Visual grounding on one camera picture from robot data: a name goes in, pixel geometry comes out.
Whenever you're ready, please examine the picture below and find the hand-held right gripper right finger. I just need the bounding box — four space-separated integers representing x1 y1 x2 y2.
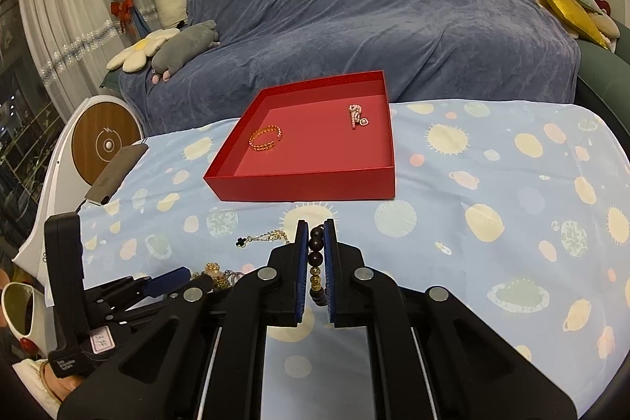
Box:
324 219 578 420

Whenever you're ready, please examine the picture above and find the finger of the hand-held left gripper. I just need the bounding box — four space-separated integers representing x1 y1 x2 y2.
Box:
85 266 193 303
96 297 173 328

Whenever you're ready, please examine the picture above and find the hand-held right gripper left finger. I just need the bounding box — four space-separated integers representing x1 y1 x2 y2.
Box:
58 219 308 420

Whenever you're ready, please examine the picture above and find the dark wooden bead bracelet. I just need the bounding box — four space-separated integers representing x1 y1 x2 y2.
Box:
307 225 328 307

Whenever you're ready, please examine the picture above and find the gold wristwatch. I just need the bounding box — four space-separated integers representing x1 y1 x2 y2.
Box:
191 260 230 290

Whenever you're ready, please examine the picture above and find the red shallow box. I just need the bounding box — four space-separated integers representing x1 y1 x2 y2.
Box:
203 70 397 203

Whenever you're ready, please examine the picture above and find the person's left forearm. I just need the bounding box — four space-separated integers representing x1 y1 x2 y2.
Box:
12 358 87 416

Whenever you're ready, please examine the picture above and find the brown leather pouch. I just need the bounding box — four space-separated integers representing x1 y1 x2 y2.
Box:
85 143 149 205

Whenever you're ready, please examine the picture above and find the white wooden-top side table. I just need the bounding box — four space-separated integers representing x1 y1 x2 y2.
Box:
12 95 145 275

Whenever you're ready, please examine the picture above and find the dark window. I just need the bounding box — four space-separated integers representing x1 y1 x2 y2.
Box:
0 0 67 224

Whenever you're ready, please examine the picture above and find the blue patterned tablecloth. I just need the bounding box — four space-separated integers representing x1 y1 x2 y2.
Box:
44 100 630 420

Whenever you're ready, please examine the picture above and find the flower-shaped plush cushion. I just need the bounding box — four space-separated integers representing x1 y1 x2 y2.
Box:
106 27 182 72

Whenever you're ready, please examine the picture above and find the grey plush toy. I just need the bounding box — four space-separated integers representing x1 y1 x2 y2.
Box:
150 20 221 84

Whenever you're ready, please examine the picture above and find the blue sofa blanket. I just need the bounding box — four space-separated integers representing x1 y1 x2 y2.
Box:
118 0 582 138

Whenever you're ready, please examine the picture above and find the red ribbon bow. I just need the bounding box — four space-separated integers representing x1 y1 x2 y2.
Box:
111 0 135 34

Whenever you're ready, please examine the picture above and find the green sofa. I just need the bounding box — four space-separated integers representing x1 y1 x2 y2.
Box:
497 0 630 132

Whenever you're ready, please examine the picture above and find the yellow cushion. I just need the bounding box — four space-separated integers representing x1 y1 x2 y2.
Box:
529 0 611 49

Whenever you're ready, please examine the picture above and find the cream plush toy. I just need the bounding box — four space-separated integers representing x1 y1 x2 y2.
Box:
586 13 622 52

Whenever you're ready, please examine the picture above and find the gold bead bracelet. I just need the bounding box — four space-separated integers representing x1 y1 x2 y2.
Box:
248 125 283 152

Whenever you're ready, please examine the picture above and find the pink pearl bracelet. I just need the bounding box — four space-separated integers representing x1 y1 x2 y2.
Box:
346 104 371 130

